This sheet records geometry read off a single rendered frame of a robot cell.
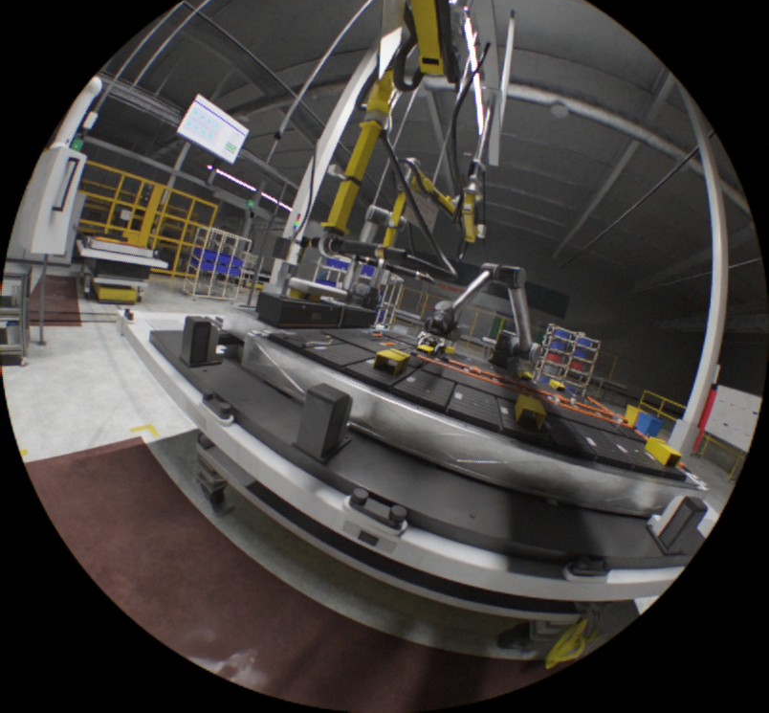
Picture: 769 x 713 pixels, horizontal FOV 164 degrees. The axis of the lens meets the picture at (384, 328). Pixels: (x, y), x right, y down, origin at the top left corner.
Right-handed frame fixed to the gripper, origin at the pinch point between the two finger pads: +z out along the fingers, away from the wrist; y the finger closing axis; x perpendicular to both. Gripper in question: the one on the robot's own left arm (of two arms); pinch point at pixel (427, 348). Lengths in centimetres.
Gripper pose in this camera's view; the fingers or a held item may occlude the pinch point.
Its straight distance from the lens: 144.2
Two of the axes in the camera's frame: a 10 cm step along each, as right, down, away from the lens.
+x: 0.0, -7.3, -6.8
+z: -4.4, 6.1, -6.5
